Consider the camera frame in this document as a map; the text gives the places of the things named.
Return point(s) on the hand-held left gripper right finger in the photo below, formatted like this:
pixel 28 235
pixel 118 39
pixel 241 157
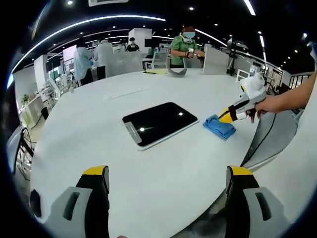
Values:
pixel 237 210

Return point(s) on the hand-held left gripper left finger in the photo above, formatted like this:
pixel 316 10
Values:
pixel 91 210

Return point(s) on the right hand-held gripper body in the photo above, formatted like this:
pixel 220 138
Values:
pixel 252 91

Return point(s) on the blue cleaning cloth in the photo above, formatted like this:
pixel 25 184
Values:
pixel 219 129

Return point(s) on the black tablet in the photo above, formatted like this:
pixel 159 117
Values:
pixel 161 121

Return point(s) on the person's right hand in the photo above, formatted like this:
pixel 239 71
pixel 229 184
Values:
pixel 265 106

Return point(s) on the grey upright board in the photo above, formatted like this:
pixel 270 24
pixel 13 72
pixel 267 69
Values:
pixel 215 59

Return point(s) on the black rounded object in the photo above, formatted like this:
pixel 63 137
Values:
pixel 36 203

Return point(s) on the grey curved visor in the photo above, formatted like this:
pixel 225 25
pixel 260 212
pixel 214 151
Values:
pixel 177 74

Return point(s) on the yellow paper sheet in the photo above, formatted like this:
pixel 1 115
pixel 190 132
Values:
pixel 158 72

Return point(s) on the white mesh office chair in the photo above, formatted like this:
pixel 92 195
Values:
pixel 158 59

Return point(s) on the grey frosted partition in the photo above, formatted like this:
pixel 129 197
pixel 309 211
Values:
pixel 123 64

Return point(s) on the white low cabinet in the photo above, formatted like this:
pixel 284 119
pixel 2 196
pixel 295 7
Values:
pixel 32 111

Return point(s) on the green potted plant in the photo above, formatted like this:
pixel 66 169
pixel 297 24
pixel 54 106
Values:
pixel 25 98

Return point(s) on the large display screen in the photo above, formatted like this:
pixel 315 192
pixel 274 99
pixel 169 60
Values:
pixel 69 53

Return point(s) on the ceiling air vent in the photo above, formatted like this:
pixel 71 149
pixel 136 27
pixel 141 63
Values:
pixel 109 2

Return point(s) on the curved ceiling light strip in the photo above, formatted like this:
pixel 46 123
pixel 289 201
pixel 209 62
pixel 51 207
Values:
pixel 86 21

